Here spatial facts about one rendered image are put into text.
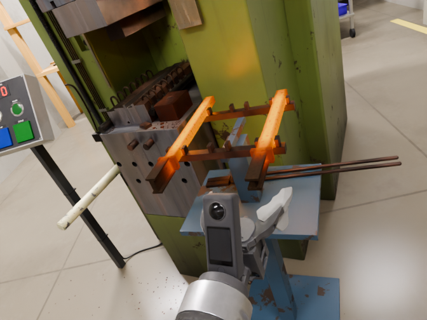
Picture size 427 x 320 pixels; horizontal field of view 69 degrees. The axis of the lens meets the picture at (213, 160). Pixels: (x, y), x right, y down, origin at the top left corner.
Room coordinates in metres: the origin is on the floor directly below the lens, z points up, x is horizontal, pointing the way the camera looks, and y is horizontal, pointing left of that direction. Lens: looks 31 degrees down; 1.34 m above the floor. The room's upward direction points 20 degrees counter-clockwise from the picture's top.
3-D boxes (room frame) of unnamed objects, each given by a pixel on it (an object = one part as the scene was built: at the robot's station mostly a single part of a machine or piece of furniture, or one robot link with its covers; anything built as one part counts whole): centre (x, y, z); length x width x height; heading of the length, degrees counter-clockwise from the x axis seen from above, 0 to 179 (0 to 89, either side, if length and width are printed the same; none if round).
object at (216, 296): (0.24, 0.06, 0.97); 0.10 x 0.05 x 0.09; 61
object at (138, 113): (1.33, 0.13, 0.96); 0.42 x 0.20 x 0.09; 146
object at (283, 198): (0.37, -0.07, 0.97); 0.09 x 0.03 x 0.06; 115
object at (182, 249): (1.31, 0.08, 0.23); 0.56 x 0.38 x 0.47; 146
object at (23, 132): (1.27, 0.68, 1.01); 0.07 x 0.05 x 0.07; 81
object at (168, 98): (1.11, 0.07, 0.95); 0.12 x 0.09 x 0.07; 146
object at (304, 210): (0.75, -0.08, 0.70); 0.40 x 0.30 x 0.02; 61
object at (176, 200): (1.31, 0.08, 0.69); 0.56 x 0.38 x 0.45; 146
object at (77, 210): (1.28, 0.58, 0.62); 0.44 x 0.05 x 0.05; 146
